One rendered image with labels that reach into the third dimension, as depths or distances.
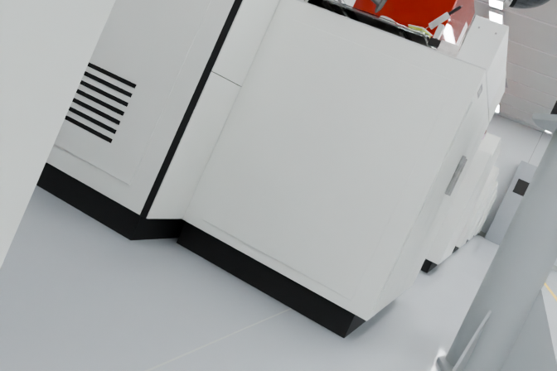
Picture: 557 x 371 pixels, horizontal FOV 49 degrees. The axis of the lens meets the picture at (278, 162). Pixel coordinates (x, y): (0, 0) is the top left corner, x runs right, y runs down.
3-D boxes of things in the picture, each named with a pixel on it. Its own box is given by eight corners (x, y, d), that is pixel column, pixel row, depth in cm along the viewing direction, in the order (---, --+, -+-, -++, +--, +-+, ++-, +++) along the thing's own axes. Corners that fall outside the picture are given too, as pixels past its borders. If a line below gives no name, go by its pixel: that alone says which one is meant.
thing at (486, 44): (453, 61, 169) (476, 14, 168) (463, 98, 221) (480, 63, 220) (486, 74, 166) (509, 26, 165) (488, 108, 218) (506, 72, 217)
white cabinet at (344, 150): (170, 243, 186) (282, -6, 181) (276, 235, 277) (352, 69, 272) (359, 351, 164) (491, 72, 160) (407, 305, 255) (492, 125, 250)
